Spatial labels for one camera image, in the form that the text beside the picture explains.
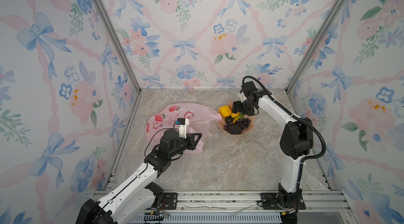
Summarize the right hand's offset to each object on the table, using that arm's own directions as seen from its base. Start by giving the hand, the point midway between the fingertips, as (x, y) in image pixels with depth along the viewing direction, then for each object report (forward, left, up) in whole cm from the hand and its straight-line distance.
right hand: (239, 110), depth 95 cm
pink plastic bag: (-4, +24, -3) cm, 24 cm away
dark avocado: (-11, +3, -3) cm, 12 cm away
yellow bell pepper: (+1, +8, -2) cm, 8 cm away
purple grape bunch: (-5, -3, -6) cm, 8 cm away
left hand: (-21, +21, +8) cm, 31 cm away
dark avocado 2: (-3, +6, -6) cm, 9 cm away
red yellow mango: (-2, +3, -2) cm, 5 cm away
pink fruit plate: (-3, +10, -9) cm, 13 cm away
